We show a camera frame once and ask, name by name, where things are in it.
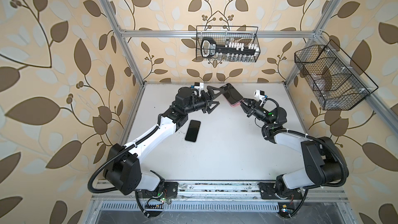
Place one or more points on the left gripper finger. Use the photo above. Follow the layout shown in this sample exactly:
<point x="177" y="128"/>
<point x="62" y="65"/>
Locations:
<point x="214" y="91"/>
<point x="211" y="105"/>

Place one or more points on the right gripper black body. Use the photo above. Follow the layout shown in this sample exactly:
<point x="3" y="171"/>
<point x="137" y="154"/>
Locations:
<point x="258" y="112"/>

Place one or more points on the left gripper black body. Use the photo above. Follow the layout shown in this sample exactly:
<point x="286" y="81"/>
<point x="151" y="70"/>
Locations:
<point x="200" y="103"/>

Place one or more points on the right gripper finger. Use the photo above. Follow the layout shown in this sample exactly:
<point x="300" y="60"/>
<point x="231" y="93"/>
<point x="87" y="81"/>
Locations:
<point x="246" y="109"/>
<point x="247" y="102"/>

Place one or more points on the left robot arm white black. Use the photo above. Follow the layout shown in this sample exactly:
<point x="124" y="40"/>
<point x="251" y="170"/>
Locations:
<point x="122" y="170"/>

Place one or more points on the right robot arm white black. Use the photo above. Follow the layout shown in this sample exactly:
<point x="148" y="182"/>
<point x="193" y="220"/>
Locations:
<point x="324" y="165"/>

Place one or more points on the black phone on table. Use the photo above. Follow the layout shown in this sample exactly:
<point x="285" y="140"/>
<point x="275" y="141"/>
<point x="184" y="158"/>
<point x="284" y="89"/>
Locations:
<point x="192" y="131"/>

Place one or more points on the black white tool in basket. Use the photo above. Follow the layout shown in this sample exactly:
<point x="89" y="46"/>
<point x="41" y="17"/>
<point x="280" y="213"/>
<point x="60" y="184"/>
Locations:
<point x="209" y="48"/>

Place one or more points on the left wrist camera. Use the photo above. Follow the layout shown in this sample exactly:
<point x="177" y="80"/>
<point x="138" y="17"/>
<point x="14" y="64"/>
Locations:
<point x="198" y="86"/>

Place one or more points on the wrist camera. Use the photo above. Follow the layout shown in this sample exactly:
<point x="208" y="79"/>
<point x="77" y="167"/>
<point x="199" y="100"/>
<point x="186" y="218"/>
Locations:
<point x="198" y="86"/>
<point x="260" y="95"/>

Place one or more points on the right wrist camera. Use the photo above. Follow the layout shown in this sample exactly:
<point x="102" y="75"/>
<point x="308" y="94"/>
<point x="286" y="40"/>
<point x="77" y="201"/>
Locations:
<point x="260" y="95"/>

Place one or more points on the back wire basket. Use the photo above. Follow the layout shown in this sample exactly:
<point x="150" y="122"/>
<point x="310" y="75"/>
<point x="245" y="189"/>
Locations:
<point x="243" y="34"/>

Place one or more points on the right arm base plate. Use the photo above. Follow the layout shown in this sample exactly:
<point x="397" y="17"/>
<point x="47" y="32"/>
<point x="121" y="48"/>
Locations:
<point x="267" y="190"/>

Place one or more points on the side wire basket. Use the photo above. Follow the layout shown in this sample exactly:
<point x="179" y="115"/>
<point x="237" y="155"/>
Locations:
<point x="338" y="82"/>

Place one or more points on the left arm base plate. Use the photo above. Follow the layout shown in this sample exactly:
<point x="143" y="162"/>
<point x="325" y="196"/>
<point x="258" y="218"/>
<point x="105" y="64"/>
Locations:
<point x="165" y="190"/>

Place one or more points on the aluminium front rail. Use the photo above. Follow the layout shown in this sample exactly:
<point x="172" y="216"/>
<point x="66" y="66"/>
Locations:
<point x="217" y="196"/>

